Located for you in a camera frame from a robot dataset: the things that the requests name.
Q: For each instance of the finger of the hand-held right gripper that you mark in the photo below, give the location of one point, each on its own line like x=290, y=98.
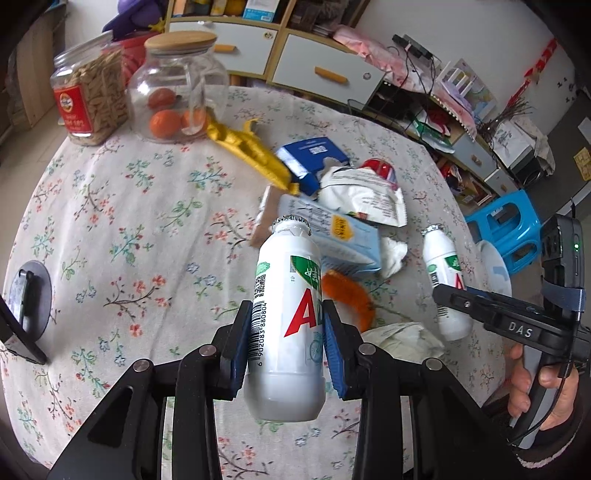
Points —
x=466, y=302

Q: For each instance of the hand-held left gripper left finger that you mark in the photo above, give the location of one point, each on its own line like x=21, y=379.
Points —
x=238, y=350

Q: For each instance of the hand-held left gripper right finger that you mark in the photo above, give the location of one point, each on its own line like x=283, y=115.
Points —
x=332, y=350

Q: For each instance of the white plastic bin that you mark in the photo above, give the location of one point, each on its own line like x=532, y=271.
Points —
x=494, y=267

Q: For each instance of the white milk drink bottle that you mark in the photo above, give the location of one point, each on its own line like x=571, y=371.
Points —
x=438, y=258
x=286, y=277

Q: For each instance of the yellow snack wrapper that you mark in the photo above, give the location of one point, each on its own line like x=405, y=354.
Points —
x=249, y=150

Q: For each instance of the person's right forearm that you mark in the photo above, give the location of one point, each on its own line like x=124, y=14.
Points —
x=563, y=445

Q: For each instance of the person's right hand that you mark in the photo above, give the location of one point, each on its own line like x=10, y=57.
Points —
x=561, y=392

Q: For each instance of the orange peel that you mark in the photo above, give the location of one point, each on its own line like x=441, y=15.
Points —
x=353, y=297

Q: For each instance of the crumpled white paper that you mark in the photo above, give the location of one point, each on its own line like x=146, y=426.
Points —
x=401, y=344

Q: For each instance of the crumpled white tissue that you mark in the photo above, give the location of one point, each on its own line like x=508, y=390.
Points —
x=392, y=256

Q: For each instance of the blue plastic stool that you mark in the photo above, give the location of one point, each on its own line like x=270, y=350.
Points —
x=503, y=221

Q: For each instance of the light blue tissue packet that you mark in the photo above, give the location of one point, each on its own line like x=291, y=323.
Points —
x=351, y=240

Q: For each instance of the brown cardboard piece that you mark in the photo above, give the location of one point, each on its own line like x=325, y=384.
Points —
x=265, y=212

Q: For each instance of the white snack packet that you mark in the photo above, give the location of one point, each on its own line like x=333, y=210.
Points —
x=364, y=196

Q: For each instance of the red round lid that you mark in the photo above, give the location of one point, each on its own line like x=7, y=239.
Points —
x=378, y=168

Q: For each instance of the white appliance under cloth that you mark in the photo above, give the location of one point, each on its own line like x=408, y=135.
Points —
x=517, y=143

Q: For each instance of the green and white package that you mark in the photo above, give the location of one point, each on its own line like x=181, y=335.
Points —
x=431, y=136

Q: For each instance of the yellow paper note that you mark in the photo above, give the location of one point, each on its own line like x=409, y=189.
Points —
x=582, y=164

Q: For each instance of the dry twigs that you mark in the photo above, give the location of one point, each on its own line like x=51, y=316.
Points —
x=505, y=115

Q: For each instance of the grey fridge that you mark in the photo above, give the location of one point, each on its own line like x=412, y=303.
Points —
x=570, y=138

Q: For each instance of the blue cardboard box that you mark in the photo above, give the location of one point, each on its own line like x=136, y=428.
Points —
x=304, y=154

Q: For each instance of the round black phone stand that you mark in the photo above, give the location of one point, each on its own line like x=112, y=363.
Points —
x=39, y=295

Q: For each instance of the black phone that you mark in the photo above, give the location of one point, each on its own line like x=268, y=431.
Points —
x=18, y=330

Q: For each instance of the white toy rack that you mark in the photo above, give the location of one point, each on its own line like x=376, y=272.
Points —
x=457, y=76

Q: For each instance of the black power strip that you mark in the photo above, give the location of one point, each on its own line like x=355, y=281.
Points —
x=413, y=45

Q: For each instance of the pink cloth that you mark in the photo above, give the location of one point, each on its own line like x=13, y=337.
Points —
x=369, y=44

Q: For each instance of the wide grey drawer with sticker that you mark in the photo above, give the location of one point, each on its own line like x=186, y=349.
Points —
x=323, y=60

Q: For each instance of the glass jar with wooden lid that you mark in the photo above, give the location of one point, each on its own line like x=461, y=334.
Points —
x=184, y=69

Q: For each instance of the biscuit jar with red label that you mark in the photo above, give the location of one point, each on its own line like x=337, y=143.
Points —
x=92, y=92

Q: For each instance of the small grey drawer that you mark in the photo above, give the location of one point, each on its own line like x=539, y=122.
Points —
x=244, y=46

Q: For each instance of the purple plush toy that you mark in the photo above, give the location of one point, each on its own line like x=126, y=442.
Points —
x=134, y=16

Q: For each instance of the red wall decoration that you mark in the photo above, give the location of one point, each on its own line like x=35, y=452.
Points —
x=540, y=64

